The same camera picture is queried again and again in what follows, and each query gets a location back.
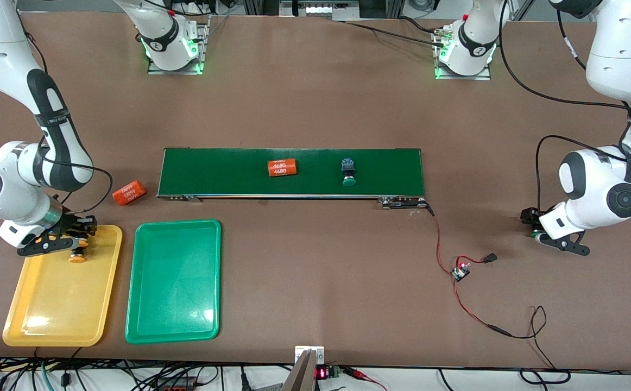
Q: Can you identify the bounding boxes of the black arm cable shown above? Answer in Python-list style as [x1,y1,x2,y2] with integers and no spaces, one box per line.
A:
[497,0,631,219]
[20,27,115,216]

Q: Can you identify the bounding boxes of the right arm aluminium base plate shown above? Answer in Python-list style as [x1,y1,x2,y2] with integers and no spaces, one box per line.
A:
[148,16,211,75]

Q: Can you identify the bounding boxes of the green plastic tray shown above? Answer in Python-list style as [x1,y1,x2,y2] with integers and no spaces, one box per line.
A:
[124,219,222,345]

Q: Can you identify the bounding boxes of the green conveyor belt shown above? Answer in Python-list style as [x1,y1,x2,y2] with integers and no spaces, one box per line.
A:
[156,147,430,210]

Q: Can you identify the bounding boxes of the red clip lead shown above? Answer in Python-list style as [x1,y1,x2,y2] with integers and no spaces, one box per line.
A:
[342,367,388,391]

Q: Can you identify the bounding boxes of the black cable bundle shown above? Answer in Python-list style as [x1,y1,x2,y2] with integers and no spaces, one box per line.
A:
[0,356,294,391]

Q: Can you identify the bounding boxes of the yellow plastic tray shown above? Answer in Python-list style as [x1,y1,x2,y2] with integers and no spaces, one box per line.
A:
[2,224,123,347]

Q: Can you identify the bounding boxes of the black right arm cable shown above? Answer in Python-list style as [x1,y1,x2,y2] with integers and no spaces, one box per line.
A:
[20,27,115,216]

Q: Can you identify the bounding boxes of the red black power wire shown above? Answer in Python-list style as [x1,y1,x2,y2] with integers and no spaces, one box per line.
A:
[427,202,558,370]

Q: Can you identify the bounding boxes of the grey control box with lights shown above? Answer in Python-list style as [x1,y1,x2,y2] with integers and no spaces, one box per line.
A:
[280,0,361,22]

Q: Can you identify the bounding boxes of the black base cable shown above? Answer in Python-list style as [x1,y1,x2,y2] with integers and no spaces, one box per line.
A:
[343,15,447,48]

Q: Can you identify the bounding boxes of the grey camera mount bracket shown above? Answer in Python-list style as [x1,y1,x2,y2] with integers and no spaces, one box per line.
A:
[281,346,326,391]

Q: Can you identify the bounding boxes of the black power strip red switches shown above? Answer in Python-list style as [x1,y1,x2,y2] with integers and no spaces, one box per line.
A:
[155,376,198,391]

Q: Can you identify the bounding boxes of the left arm aluminium base plate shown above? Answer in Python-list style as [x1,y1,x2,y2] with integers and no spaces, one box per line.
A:
[433,27,493,81]

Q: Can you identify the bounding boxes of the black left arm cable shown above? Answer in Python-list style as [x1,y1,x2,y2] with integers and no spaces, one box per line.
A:
[497,0,631,219]

